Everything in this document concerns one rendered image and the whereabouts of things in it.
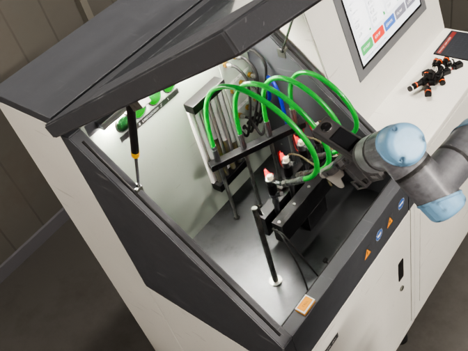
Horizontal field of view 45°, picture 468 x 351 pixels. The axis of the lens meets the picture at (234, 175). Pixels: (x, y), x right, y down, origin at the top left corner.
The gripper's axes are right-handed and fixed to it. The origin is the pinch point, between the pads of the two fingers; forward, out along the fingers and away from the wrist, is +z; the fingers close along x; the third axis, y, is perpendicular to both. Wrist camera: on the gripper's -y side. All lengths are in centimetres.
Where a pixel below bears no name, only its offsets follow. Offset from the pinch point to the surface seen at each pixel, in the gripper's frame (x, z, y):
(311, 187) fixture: 3.2, 42.1, 7.5
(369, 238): 1.5, 31.2, 27.8
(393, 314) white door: -1, 75, 66
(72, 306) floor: -92, 176, -20
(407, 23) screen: 72, 55, -5
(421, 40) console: 76, 62, 4
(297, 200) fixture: -3.1, 40.6, 6.8
